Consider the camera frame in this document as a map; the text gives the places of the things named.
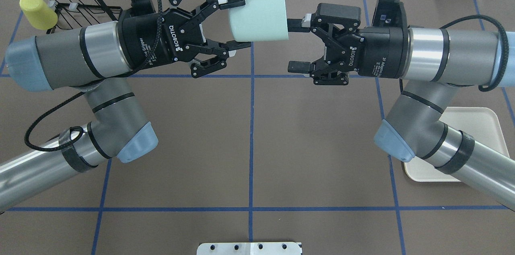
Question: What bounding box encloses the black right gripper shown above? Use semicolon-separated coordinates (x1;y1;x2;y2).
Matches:
287;3;409;86

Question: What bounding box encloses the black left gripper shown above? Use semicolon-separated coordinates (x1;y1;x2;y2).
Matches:
117;0;251;78

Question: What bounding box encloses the light green plastic cup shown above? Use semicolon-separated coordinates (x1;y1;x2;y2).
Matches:
229;0;289;42

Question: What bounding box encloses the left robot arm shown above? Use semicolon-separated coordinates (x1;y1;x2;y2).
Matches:
0;0;250;212

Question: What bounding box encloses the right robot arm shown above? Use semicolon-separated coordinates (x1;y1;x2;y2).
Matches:
288;2;514;210

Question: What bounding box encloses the yellow plastic cup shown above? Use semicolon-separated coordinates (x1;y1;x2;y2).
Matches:
19;0;58;30

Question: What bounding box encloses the cream rabbit print tray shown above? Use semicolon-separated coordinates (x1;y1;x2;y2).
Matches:
403;107;510;183

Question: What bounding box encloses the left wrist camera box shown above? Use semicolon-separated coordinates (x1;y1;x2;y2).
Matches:
128;0;156;17

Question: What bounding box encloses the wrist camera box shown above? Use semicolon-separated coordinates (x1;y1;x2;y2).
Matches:
371;0;407;29
128;0;156;17

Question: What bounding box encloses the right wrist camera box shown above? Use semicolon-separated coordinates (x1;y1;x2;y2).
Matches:
371;0;407;29

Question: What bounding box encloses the black wire cup rack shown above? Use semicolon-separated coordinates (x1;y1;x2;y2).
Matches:
44;0;123;34

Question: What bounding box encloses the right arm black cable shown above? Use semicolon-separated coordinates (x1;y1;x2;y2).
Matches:
398;14;510;94

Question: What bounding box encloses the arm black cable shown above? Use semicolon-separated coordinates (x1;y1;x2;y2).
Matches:
398;14;510;94
24;0;165;152

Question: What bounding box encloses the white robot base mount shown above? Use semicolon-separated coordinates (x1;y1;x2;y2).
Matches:
196;242;303;255

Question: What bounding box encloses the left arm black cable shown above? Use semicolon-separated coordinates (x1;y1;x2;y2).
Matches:
24;0;165;152

